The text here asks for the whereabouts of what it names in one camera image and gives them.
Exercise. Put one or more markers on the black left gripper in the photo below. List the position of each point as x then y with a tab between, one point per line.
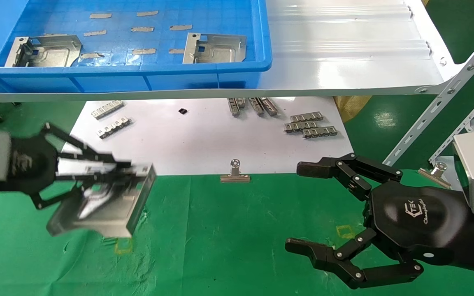
33	164

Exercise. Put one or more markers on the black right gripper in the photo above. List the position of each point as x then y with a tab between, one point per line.
418	222

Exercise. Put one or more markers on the stamped metal bracket plate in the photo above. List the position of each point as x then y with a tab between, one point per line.
109	213
52	53
220	51

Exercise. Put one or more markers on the blue plastic bin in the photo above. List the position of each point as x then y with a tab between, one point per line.
121	78

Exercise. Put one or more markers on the silver binder clip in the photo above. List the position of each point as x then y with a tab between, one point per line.
235	176
435	174

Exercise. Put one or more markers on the green table mat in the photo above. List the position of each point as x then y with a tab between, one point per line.
228	230

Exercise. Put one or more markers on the white paper sheet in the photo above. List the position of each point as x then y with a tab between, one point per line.
200	144

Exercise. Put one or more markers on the grey tape strip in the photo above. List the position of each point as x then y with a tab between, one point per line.
142	29
180	27
95	33
100	16
144	52
54	34
147	13
176	51

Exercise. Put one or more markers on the white shelf board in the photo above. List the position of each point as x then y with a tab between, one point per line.
344	61

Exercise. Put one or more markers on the small notched metal rail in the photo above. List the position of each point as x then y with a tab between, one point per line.
241	102
269	106
320	132
306	117
300	126
233	107
256	106
107	109
114	127

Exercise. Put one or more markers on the white slotted rack post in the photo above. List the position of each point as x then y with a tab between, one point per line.
463	127
438	107

